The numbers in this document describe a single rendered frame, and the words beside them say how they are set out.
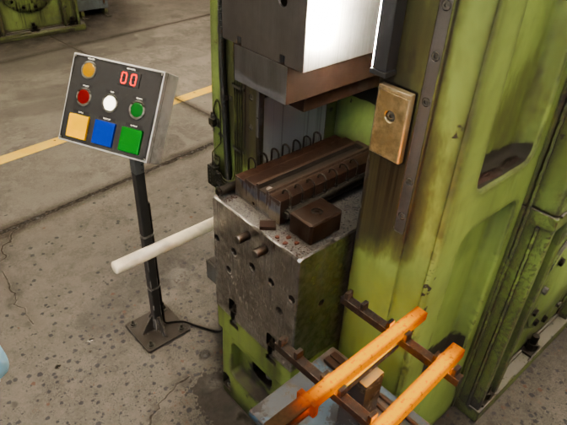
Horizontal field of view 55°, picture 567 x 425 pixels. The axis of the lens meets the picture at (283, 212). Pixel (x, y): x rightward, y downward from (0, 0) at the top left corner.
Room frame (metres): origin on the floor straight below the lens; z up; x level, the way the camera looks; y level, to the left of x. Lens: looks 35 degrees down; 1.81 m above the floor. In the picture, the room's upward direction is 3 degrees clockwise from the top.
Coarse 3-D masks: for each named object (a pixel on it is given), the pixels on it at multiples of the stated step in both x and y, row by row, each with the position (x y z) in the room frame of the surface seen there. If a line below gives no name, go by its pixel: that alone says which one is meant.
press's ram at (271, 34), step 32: (224, 0) 1.37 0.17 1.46; (256, 0) 1.28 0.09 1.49; (288, 0) 1.21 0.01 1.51; (320, 0) 1.19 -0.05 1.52; (352, 0) 1.26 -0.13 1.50; (224, 32) 1.37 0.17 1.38; (256, 32) 1.28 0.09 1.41; (288, 32) 1.20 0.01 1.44; (320, 32) 1.19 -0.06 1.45; (352, 32) 1.27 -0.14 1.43; (288, 64) 1.20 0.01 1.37; (320, 64) 1.20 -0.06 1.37
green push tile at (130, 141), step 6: (126, 126) 1.49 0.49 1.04; (126, 132) 1.47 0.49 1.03; (132, 132) 1.47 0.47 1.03; (138, 132) 1.46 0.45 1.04; (120, 138) 1.47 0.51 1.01; (126, 138) 1.47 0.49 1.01; (132, 138) 1.46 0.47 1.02; (138, 138) 1.45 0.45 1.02; (120, 144) 1.46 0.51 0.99; (126, 144) 1.46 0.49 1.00; (132, 144) 1.45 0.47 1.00; (138, 144) 1.44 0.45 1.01; (126, 150) 1.45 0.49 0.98; (132, 150) 1.44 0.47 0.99; (138, 150) 1.44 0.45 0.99
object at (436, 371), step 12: (456, 348) 0.76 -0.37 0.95; (444, 360) 0.73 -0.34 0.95; (456, 360) 0.74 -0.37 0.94; (432, 372) 0.70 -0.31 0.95; (444, 372) 0.70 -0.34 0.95; (420, 384) 0.67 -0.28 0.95; (432, 384) 0.67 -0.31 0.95; (408, 396) 0.64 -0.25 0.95; (420, 396) 0.64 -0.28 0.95; (396, 408) 0.61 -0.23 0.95; (408, 408) 0.61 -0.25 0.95; (384, 420) 0.59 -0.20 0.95; (396, 420) 0.59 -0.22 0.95
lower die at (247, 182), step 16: (320, 144) 1.56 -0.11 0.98; (336, 144) 1.54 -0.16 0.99; (352, 144) 1.53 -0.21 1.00; (272, 160) 1.44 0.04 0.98; (288, 160) 1.43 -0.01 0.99; (304, 160) 1.43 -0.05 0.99; (336, 160) 1.42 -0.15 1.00; (240, 176) 1.34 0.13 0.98; (256, 176) 1.32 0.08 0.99; (272, 176) 1.33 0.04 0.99; (304, 176) 1.32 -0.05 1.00; (320, 176) 1.34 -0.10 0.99; (352, 176) 1.40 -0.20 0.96; (240, 192) 1.32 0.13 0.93; (256, 192) 1.27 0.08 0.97; (272, 192) 1.24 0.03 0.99; (320, 192) 1.30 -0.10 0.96; (256, 208) 1.27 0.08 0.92; (272, 208) 1.22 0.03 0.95
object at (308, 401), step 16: (400, 320) 0.83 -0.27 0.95; (416, 320) 0.84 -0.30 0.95; (384, 336) 0.79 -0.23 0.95; (400, 336) 0.80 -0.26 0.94; (368, 352) 0.74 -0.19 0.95; (384, 352) 0.76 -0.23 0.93; (352, 368) 0.70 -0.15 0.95; (320, 384) 0.66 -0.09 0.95; (336, 384) 0.66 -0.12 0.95; (304, 400) 0.62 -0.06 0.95; (320, 400) 0.62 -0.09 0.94; (288, 416) 0.58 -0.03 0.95; (304, 416) 0.60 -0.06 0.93
